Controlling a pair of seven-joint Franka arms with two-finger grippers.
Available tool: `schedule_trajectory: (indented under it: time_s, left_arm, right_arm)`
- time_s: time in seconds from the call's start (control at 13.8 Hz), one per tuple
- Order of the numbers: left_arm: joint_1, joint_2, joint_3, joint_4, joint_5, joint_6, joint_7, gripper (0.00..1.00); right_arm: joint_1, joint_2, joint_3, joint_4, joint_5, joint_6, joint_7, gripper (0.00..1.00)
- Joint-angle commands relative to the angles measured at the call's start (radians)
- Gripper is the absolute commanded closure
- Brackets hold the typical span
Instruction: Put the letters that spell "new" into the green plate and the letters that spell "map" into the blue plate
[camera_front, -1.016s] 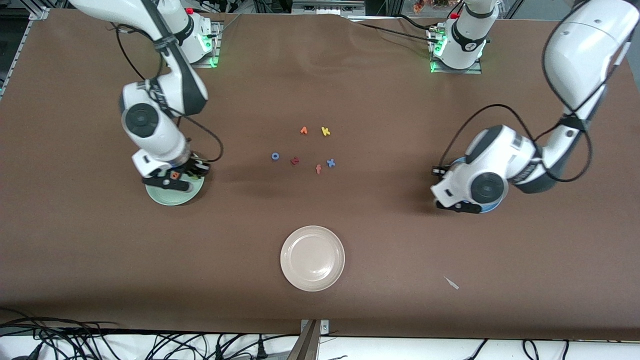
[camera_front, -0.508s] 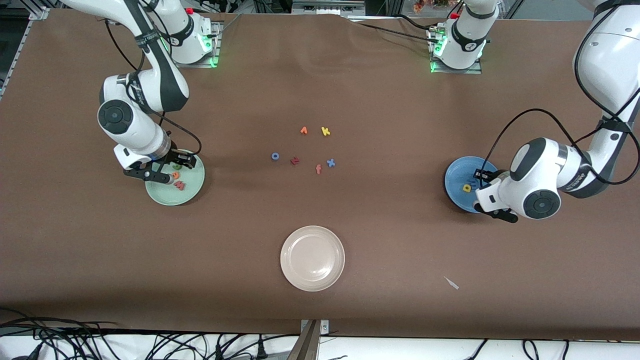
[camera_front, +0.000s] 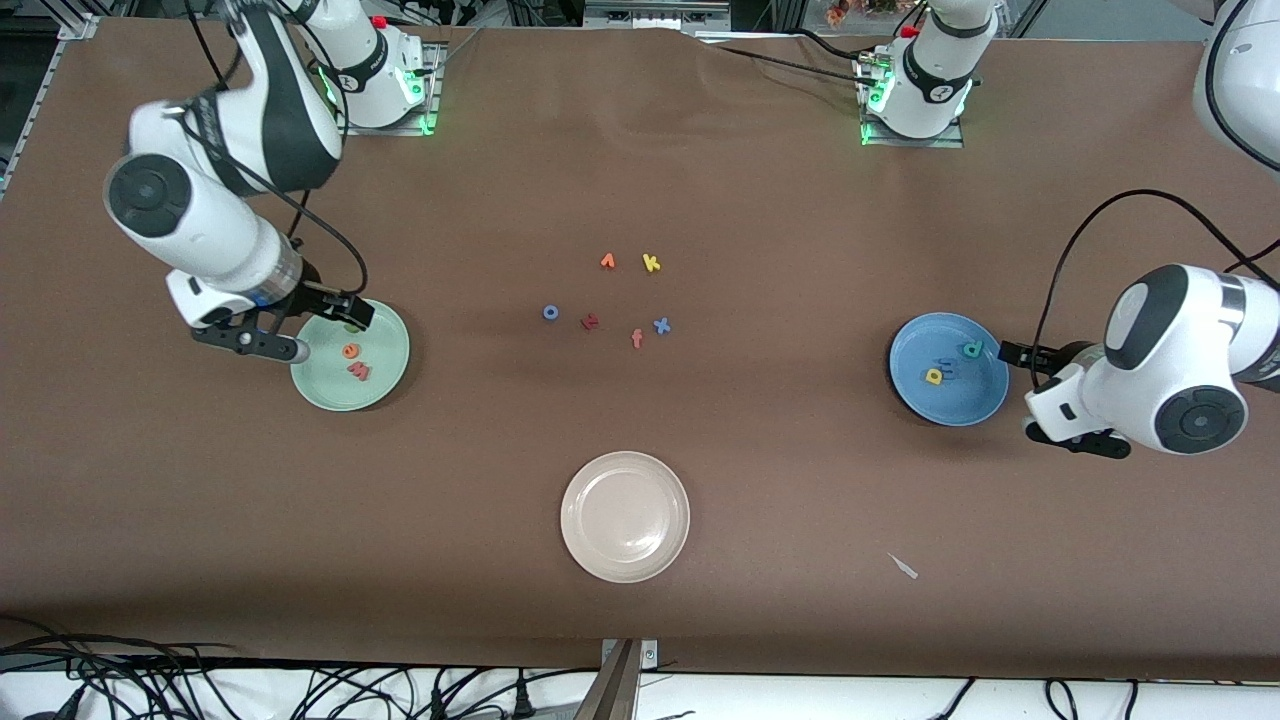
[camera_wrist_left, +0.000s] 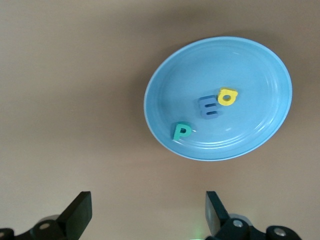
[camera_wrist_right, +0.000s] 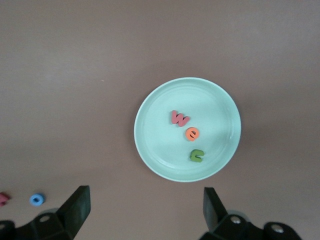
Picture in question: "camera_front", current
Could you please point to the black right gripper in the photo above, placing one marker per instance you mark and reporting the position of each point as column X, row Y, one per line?
column 318, row 296

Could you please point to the small white paper scrap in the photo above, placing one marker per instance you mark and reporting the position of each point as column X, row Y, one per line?
column 905, row 568

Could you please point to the green plate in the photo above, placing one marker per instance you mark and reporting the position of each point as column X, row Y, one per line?
column 385, row 375

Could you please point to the blue plate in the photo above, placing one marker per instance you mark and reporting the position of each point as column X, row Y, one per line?
column 975, row 395

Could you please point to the teal foam letter b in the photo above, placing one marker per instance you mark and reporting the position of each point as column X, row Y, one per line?
column 972, row 350

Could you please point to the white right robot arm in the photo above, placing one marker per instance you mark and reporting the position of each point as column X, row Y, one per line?
column 200, row 220

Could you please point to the brown table cover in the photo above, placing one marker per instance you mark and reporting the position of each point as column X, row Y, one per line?
column 640, row 180

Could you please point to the grey metal background frame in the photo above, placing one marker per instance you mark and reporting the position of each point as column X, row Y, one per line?
column 655, row 15

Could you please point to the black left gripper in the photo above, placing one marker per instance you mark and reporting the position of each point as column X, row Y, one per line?
column 1066, row 355

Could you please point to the orange brown background object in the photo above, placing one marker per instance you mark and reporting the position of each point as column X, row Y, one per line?
column 838, row 12

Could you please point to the pink foam letter w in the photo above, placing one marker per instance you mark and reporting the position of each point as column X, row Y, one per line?
column 358, row 372

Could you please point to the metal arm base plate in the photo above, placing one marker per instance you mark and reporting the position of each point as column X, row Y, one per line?
column 915, row 142
column 385, row 130

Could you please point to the metal table edge bracket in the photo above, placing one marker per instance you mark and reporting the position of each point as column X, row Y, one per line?
column 630, row 655

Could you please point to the aluminium frame profile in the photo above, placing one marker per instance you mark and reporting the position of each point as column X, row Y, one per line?
column 40, row 100

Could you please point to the beige plate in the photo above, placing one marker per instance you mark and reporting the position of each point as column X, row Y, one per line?
column 625, row 517

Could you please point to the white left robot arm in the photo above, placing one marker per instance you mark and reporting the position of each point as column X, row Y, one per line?
column 1180, row 340

